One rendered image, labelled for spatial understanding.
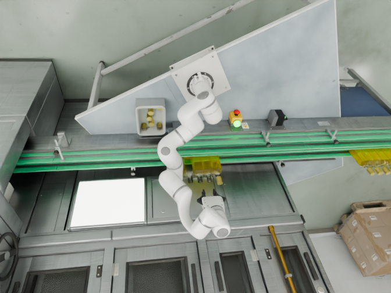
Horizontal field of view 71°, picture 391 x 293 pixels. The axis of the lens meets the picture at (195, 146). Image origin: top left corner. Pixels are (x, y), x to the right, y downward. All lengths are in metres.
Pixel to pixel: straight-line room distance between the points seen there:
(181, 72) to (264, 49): 0.48
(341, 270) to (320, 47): 4.28
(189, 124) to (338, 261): 4.61
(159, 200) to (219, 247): 0.45
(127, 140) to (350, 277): 4.53
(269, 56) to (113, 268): 1.42
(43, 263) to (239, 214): 1.10
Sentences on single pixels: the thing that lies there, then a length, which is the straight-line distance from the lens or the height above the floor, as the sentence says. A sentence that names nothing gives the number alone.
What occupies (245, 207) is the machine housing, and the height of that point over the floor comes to 1.24.
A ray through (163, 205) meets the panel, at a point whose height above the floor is 1.21.
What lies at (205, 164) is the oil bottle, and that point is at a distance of 1.70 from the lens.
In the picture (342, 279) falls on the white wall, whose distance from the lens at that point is 5.43.
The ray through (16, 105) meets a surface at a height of 0.65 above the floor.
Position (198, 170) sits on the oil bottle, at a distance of 1.67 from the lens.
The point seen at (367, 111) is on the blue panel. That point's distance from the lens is 2.45.
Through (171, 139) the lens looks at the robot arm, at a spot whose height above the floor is 1.21.
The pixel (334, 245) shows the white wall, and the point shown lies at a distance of 5.67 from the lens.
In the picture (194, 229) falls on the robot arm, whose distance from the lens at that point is 1.17.
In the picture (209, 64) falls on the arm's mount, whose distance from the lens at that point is 1.52.
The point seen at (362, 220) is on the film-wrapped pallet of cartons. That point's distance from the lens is 5.22.
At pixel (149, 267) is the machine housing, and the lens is 1.58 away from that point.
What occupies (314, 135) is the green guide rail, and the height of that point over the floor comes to 0.92.
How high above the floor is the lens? 2.13
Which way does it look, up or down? 44 degrees down
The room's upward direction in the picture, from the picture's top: 169 degrees clockwise
